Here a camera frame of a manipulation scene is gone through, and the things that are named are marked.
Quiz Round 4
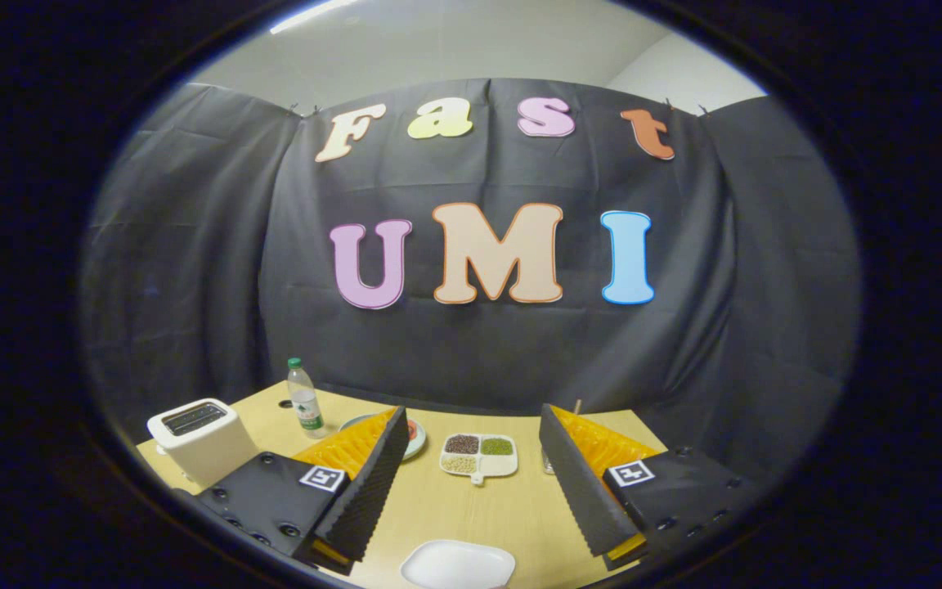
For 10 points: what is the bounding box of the white square plate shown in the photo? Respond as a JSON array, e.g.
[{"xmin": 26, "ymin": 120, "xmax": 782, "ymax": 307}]
[{"xmin": 399, "ymin": 539, "xmax": 517, "ymax": 589}]

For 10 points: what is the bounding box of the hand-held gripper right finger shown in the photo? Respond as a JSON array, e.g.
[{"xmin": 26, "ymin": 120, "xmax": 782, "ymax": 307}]
[{"xmin": 538, "ymin": 402, "xmax": 766, "ymax": 572}]

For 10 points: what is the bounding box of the black backdrop cloth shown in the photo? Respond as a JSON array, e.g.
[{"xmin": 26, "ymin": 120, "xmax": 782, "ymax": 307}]
[{"xmin": 78, "ymin": 78, "xmax": 863, "ymax": 483}]

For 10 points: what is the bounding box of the clear water bottle green cap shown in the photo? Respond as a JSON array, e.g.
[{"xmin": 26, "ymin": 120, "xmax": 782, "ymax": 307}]
[{"xmin": 286, "ymin": 357, "xmax": 328, "ymax": 440}]

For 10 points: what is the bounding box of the white divided dish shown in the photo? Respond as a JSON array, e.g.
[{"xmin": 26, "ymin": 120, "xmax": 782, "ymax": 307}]
[{"xmin": 439, "ymin": 433, "xmax": 519, "ymax": 487}]

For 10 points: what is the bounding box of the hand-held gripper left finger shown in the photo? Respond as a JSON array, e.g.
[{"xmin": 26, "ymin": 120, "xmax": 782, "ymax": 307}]
[{"xmin": 193, "ymin": 405, "xmax": 410, "ymax": 576}]

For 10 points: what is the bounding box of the white toaster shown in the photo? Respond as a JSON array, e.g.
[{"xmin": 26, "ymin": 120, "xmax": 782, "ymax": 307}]
[{"xmin": 146, "ymin": 398, "xmax": 261, "ymax": 490}]

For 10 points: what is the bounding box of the pale green round plate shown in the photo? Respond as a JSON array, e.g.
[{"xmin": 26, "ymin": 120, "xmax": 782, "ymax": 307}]
[{"xmin": 339, "ymin": 413, "xmax": 428, "ymax": 461}]

